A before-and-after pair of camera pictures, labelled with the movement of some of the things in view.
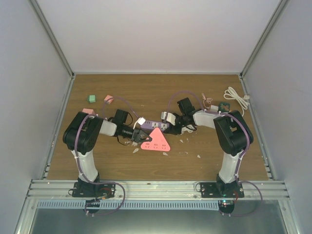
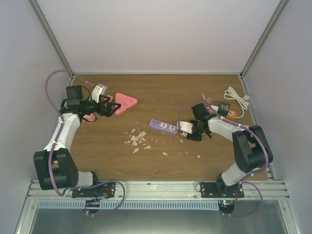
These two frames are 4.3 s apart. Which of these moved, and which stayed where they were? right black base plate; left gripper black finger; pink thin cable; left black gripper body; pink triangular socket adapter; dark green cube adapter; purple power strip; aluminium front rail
Moved: pink triangular socket adapter; left black gripper body; left gripper black finger; purple power strip
Stayed: aluminium front rail; right black base plate; pink thin cable; dark green cube adapter
